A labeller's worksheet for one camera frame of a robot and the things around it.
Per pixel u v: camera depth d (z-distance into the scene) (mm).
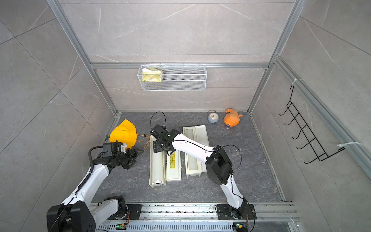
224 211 730
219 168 498
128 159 736
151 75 871
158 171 818
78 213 387
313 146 625
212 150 514
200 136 968
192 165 834
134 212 733
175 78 1007
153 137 833
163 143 609
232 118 1064
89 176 506
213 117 1109
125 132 1046
